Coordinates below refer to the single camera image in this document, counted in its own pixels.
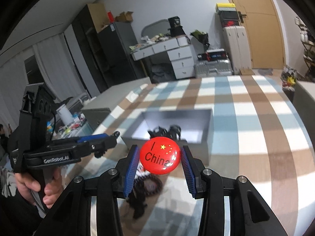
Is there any white cylinder bottle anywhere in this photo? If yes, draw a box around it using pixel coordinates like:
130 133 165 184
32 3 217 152
56 104 74 126

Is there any grey bedside cabinet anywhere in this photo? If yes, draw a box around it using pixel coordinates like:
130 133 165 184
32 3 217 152
81 77 151 131

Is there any seated person in background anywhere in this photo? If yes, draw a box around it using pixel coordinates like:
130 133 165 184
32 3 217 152
0 124 9 153

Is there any white curtain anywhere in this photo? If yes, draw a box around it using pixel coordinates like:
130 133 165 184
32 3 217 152
1 34 86 129

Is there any black shoe box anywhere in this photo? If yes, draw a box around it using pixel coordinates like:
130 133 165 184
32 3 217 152
218 11 240 28

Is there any grey bed footboard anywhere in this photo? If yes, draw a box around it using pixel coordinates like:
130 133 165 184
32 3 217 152
293 81 315 146

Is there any plaid bed cover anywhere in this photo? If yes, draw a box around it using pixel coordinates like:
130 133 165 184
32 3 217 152
65 76 314 235

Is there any wooden door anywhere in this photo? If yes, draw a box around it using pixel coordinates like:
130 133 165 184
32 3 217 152
229 0 285 70

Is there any grey cardboard box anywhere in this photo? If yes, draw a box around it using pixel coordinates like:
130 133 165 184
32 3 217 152
122 109 214 165

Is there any red China flag badge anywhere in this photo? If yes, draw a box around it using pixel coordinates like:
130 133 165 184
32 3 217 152
139 136 181 175

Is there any person's left hand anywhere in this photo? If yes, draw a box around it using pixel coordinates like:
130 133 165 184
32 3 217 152
14 167 64 209

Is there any white upright suitcase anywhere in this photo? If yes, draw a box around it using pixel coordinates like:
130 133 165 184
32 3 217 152
223 26 251 75

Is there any black hair claw clip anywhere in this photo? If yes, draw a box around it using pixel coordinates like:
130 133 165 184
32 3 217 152
127 190 147 219

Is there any black red box on suitcase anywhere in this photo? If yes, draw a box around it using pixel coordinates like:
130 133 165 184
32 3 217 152
197 49 227 61

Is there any white desk with drawers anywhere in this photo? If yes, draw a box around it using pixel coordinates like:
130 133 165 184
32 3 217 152
131 35 197 79

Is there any black hat on desk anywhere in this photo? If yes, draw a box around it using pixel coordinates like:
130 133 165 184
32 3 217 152
168 16 186 37

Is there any black refrigerator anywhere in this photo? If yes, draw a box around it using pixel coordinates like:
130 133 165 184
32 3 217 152
97 22 145 87

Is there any shoe rack with shoes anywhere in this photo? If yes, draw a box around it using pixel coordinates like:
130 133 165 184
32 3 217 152
295 17 314 82

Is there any yellow-lid shoe box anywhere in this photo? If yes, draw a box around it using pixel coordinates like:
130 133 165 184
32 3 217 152
216 3 236 14

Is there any silver flat suitcase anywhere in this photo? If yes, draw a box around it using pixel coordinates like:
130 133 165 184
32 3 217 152
194 59 233 78

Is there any cardboard box on fridge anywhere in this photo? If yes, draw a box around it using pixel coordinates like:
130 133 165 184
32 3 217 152
115 11 133 22

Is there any grey arched mirror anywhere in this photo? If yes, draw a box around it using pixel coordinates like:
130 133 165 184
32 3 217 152
141 19 170 38

